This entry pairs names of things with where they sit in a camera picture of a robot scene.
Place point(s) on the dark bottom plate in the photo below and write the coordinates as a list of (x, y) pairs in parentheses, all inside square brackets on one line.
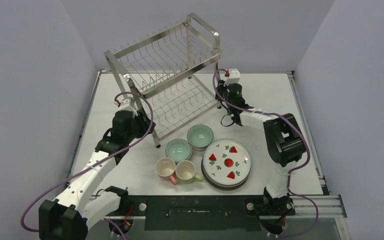
[(223, 187)]

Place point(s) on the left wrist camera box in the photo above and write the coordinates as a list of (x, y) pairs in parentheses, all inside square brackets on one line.
[(126, 104)]

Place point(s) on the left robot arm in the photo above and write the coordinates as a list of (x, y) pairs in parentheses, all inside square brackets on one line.
[(71, 214)]

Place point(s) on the aluminium rail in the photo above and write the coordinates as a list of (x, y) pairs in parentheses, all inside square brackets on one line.
[(321, 206), (309, 137)]

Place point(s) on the stainless steel dish rack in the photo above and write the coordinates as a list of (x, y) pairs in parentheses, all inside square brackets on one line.
[(161, 70)]

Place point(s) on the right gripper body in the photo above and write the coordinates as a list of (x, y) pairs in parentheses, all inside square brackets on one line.
[(221, 96)]

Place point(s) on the strawberry pattern top plate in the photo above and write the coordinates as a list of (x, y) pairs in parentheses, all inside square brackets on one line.
[(226, 162)]

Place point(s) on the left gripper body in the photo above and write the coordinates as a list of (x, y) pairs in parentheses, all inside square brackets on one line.
[(141, 127)]

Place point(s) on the pink handled cream mug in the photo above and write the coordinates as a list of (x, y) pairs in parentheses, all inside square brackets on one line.
[(165, 169)]

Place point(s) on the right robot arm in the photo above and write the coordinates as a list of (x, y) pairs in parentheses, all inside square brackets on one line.
[(285, 145)]

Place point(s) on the green handled cream mug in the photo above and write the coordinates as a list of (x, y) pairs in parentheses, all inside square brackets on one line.
[(186, 173)]

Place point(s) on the celadon bowl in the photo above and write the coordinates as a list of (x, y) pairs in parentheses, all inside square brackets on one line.
[(200, 136), (178, 150)]

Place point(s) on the aluminium right side rail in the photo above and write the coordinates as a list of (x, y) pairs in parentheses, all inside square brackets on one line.
[(309, 137)]

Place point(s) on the aluminium front rail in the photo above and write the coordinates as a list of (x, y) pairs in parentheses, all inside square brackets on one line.
[(321, 206)]

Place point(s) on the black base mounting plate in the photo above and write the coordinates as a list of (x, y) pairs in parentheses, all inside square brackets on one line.
[(199, 212)]

